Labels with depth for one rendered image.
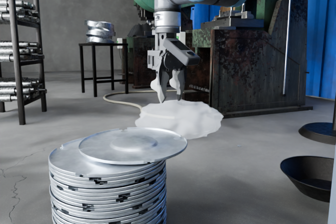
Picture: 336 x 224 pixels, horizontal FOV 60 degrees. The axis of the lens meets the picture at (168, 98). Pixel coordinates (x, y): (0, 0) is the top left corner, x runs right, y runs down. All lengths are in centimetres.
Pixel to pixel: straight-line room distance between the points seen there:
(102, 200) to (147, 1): 300
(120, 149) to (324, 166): 83
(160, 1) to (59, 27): 606
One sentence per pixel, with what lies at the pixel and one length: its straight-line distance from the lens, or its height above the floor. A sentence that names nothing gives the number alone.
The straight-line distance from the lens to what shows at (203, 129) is 156.
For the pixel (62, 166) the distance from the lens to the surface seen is 71.
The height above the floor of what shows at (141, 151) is 24.
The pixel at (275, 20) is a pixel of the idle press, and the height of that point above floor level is 70.
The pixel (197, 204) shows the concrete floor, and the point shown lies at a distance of 99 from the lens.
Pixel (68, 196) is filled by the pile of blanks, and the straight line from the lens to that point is 71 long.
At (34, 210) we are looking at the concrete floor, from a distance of 104.
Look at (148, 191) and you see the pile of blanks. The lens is 69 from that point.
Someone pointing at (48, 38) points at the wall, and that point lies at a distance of 682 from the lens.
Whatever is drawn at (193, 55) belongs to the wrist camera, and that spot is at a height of 47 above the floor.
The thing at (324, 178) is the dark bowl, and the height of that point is 1.
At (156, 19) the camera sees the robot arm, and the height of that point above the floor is 57.
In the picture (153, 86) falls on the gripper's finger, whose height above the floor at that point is 38.
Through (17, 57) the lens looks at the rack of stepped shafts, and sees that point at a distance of 206.
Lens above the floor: 49
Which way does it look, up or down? 10 degrees down
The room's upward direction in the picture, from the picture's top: straight up
